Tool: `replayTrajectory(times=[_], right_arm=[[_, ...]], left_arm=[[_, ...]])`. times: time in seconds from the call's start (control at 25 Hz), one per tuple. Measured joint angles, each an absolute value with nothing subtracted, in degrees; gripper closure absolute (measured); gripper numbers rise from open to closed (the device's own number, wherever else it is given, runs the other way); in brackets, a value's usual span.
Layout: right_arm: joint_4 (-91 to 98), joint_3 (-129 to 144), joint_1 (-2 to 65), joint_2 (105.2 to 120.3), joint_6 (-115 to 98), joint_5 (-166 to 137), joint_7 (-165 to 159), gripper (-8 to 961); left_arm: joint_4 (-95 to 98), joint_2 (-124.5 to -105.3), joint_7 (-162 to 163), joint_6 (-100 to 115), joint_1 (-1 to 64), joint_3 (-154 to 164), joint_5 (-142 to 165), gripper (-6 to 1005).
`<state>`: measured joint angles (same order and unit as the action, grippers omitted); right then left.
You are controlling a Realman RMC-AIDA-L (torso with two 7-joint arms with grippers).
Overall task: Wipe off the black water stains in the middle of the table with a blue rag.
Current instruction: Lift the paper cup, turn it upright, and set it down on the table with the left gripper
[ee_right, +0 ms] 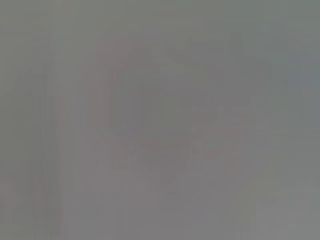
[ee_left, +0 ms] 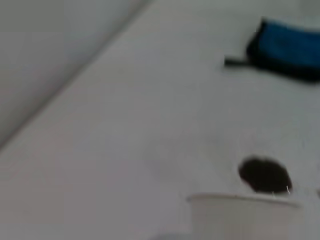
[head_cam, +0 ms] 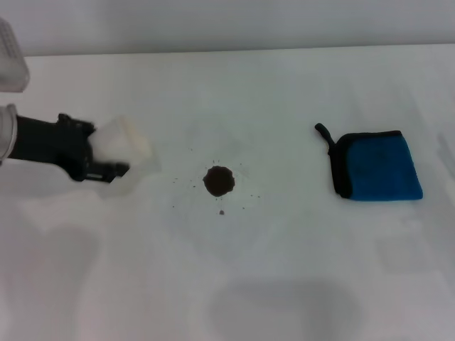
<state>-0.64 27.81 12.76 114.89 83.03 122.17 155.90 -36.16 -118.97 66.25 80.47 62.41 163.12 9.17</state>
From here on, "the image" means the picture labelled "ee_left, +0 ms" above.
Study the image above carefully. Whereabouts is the white paper cup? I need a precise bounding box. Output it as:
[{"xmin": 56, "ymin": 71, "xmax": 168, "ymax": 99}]
[{"xmin": 186, "ymin": 193, "xmax": 305, "ymax": 240}]

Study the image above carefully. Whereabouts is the blue rag with black trim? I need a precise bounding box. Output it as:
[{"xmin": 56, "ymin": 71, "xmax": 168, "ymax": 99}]
[{"xmin": 224, "ymin": 16, "xmax": 320, "ymax": 83}]

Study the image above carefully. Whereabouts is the black water stain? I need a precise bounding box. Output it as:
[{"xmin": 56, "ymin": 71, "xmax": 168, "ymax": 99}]
[{"xmin": 238, "ymin": 155, "xmax": 293, "ymax": 194}]

